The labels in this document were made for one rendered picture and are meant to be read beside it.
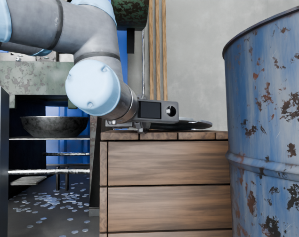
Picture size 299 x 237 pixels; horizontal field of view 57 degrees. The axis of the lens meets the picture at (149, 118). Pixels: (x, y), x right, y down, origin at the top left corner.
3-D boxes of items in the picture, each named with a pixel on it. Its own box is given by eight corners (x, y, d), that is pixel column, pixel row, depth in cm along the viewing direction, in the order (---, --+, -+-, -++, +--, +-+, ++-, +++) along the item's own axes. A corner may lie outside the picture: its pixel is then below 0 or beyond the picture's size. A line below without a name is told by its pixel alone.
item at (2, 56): (96, 66, 129) (96, 53, 129) (-3, 65, 126) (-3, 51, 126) (102, 77, 159) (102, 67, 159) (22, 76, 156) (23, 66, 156)
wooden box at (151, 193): (254, 272, 68) (252, 132, 69) (99, 279, 65) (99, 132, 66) (206, 218, 108) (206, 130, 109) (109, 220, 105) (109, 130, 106)
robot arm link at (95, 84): (109, 46, 39) (116, 105, 37) (130, 71, 49) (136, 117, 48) (58, 58, 40) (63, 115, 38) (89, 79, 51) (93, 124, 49)
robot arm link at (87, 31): (60, -25, 39) (67, 47, 37) (123, 0, 47) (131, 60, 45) (39, 4, 45) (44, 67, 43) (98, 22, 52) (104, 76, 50)
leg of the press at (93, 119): (116, 216, 111) (117, -4, 113) (87, 217, 110) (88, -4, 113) (122, 175, 203) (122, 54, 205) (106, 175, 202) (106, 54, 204)
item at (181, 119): (171, 131, 104) (171, 130, 104) (233, 126, 80) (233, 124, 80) (100, 124, 88) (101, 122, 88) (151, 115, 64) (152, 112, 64)
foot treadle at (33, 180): (37, 196, 98) (37, 182, 98) (8, 197, 98) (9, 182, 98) (71, 170, 157) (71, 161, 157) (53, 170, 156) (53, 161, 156)
